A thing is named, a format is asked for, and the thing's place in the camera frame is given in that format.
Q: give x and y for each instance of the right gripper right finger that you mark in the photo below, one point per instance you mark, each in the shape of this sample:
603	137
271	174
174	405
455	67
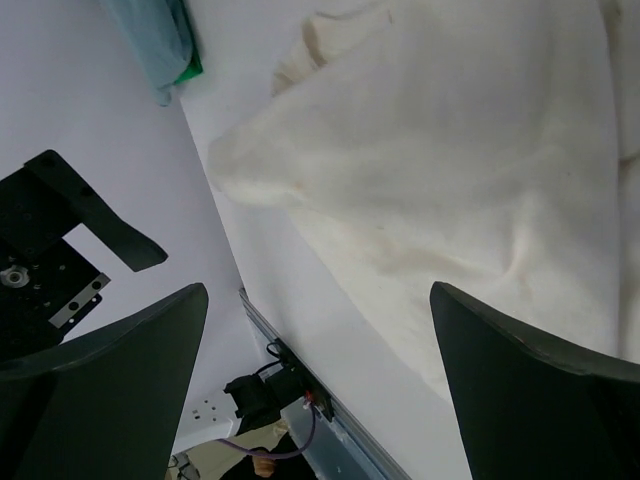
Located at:
529	404

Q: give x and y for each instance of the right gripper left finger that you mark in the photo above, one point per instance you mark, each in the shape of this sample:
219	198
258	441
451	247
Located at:
105	405

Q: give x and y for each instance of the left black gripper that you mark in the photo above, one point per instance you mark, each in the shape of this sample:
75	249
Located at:
47	287

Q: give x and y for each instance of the white t-shirt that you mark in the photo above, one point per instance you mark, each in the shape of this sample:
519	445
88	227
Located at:
490	145

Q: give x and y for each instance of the folded blue t-shirt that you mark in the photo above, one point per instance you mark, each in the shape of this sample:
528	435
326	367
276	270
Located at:
160	37

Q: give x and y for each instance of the folded green t-shirt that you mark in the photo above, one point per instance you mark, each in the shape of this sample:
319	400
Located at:
194	68

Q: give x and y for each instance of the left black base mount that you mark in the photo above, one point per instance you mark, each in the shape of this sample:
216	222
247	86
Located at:
294	381

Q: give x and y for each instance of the aluminium mounting rail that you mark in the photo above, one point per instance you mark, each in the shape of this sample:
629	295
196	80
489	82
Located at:
342	448

